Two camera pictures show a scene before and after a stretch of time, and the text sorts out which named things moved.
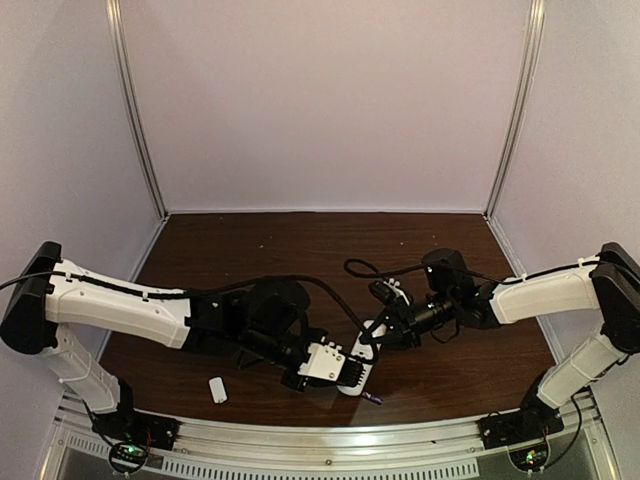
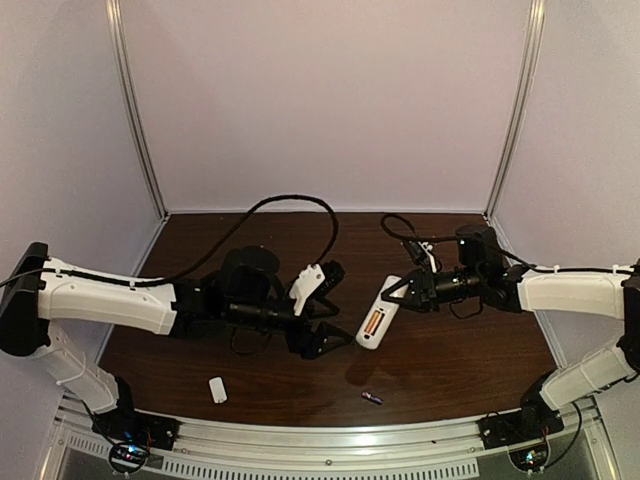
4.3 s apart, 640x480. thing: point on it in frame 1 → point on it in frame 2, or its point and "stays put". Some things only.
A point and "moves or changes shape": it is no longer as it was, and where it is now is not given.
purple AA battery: x=372 y=398 stays put
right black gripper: x=403 y=329 → x=423 y=286
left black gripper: x=293 y=378 → x=304 y=325
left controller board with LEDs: x=127 y=457 stays put
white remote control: x=365 y=348 moves or changes shape
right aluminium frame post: x=527 y=80 stays put
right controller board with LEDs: x=531 y=459 stays put
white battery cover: x=218 y=390 stays put
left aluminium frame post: x=119 y=41 stays put
